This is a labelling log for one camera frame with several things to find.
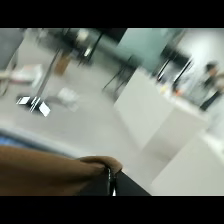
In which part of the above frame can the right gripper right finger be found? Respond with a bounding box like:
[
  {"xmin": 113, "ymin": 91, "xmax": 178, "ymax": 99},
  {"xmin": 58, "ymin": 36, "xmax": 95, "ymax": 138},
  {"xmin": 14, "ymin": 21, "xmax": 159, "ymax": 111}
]
[{"xmin": 111, "ymin": 169, "xmax": 152, "ymax": 197}]

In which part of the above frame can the person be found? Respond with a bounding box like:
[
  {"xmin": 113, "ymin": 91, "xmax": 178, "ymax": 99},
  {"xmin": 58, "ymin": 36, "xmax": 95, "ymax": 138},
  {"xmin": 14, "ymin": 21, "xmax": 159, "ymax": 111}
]
[{"xmin": 186, "ymin": 61, "xmax": 224, "ymax": 112}]

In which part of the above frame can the brown garment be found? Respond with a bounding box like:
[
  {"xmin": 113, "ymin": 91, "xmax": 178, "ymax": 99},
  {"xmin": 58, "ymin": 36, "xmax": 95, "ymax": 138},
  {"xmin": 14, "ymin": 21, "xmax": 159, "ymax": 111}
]
[{"xmin": 0, "ymin": 145, "xmax": 124, "ymax": 197}]

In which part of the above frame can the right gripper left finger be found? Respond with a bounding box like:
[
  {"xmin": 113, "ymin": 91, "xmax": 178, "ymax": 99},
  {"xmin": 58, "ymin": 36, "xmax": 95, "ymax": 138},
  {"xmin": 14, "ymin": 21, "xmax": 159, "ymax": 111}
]
[{"xmin": 78, "ymin": 167, "xmax": 112, "ymax": 197}]

